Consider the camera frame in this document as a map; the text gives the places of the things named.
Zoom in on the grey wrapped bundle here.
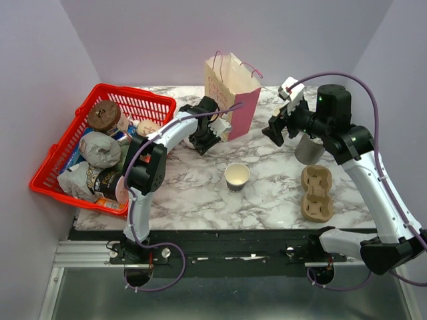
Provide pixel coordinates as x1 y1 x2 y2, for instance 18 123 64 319
79 131 121 169

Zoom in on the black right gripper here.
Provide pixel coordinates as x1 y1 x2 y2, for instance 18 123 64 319
262 93 330 146

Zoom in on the beige bottle with red print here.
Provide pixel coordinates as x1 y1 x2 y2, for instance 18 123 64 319
132 119 160 136

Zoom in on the white printed plastic bag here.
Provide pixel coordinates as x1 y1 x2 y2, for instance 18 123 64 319
57 161 98 203

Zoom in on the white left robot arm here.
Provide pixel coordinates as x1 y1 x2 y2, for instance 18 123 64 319
123 96 221 263

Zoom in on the pink and cream paper bag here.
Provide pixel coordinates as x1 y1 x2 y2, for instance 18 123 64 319
204 51 263 141

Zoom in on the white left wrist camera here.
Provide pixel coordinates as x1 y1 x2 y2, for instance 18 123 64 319
208 117 232 137

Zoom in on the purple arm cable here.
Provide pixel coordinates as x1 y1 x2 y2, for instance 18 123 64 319
122 101 245 293
285 72 427 291

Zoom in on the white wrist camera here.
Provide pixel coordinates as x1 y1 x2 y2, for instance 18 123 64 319
208 117 232 137
278 77 305 115

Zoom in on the black cup noodle container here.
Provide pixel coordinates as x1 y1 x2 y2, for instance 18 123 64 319
92 169 128 205

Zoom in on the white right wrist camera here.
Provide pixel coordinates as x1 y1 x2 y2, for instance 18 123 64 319
278 77 305 115

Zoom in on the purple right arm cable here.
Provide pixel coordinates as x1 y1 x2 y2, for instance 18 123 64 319
285 72 427 291

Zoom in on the cardboard cup carrier tray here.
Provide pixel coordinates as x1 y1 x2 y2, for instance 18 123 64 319
300 165 334 223

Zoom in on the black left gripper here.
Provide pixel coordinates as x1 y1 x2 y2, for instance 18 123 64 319
189 123 222 157

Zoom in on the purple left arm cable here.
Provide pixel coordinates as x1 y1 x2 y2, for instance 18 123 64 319
122 101 245 293

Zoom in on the red plastic shopping basket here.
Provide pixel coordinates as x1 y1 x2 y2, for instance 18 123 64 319
29 83 176 217

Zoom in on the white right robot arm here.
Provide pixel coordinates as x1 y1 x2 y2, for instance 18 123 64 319
262 77 426 275

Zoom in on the brown round cork lid jar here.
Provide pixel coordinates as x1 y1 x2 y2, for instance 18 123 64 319
87 100 121 132

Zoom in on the black paper coffee cup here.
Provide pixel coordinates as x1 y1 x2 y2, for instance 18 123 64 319
224 163 250 192

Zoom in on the aluminium frame rail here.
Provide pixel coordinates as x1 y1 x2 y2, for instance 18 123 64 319
51 238 127 269

